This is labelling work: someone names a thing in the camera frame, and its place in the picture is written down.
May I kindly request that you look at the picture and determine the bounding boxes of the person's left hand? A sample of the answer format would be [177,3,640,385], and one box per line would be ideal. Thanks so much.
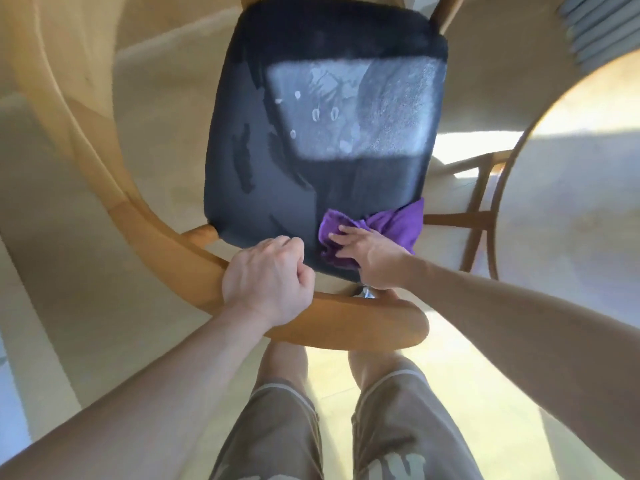
[221,235,317,329]

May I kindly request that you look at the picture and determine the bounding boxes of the person's right leg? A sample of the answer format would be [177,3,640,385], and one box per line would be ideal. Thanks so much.
[347,348,406,395]

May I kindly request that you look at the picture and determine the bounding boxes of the person's right hand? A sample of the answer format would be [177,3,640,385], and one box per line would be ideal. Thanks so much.
[327,225,413,291]

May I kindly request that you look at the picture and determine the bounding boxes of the round wooden table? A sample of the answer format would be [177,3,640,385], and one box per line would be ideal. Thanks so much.
[423,47,640,480]

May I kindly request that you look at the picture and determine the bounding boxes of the grey pleated curtain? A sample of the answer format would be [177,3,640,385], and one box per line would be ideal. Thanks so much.
[555,0,640,73]

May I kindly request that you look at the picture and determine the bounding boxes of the person's right forearm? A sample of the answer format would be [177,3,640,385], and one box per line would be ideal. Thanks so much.
[399,254,640,478]

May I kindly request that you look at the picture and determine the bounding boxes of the person's leg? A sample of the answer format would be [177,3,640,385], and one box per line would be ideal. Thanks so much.
[347,348,406,395]
[257,339,311,398]

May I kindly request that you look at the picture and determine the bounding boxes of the person's left leg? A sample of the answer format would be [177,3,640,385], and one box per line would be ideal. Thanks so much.
[257,339,311,398]

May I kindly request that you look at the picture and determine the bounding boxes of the person's khaki shorts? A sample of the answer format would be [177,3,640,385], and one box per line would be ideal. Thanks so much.
[209,359,485,480]

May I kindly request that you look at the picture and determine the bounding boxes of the wooden chair with black seat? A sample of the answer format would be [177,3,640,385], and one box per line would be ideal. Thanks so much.
[5,0,469,351]

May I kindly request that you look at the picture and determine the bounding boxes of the purple microfibre cloth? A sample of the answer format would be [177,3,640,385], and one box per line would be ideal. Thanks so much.
[317,197,426,269]

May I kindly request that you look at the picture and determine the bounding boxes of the person's left forearm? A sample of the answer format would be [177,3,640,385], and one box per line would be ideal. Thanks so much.
[0,302,279,480]

